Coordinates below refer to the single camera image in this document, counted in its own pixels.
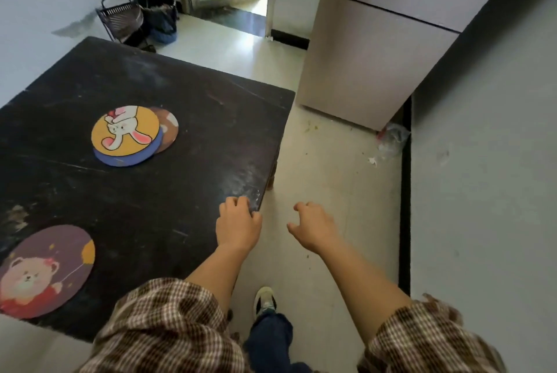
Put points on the black trash bag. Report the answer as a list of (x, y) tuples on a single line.
[(157, 9)]

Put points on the person's left fingers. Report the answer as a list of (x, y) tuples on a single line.
[(237, 204)]

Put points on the person's right thumb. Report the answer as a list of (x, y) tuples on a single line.
[(296, 230)]

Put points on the brown round mat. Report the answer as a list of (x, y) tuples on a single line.
[(169, 129)]

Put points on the blue plastic basin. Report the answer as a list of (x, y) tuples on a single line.
[(165, 37)]

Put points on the blue round mat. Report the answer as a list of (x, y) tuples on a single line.
[(130, 158)]

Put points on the yellow rabbit round mat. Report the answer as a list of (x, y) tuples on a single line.
[(126, 129)]

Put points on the clear plastic bag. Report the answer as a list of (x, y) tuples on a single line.
[(393, 138)]

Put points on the person's left hand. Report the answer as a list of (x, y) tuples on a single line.
[(237, 227)]

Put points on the white paper scrap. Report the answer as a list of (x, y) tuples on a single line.
[(372, 161)]

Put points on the person's right plaid sleeve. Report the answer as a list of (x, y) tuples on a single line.
[(431, 338)]

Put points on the person's left forearm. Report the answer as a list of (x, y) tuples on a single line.
[(217, 272)]

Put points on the purple bear round mat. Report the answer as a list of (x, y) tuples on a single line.
[(43, 272)]

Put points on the brown table leg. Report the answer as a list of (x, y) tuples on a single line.
[(272, 177)]

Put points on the blue jeans leg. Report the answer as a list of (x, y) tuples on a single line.
[(272, 344)]

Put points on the person's plaid sleeve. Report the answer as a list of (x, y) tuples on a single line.
[(165, 329), (431, 338)]

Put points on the black baseboard strip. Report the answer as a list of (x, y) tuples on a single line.
[(405, 194), (289, 39)]

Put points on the person's left plaid sleeve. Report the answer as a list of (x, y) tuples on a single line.
[(165, 329)]

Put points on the beige refrigerator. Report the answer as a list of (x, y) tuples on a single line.
[(383, 37)]

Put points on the person's right hand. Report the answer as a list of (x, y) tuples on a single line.
[(317, 229)]

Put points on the black and white shoe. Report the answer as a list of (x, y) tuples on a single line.
[(264, 298)]

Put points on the dark stone door threshold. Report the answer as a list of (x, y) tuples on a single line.
[(235, 20)]

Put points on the person's right forearm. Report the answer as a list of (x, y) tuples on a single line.
[(370, 285)]

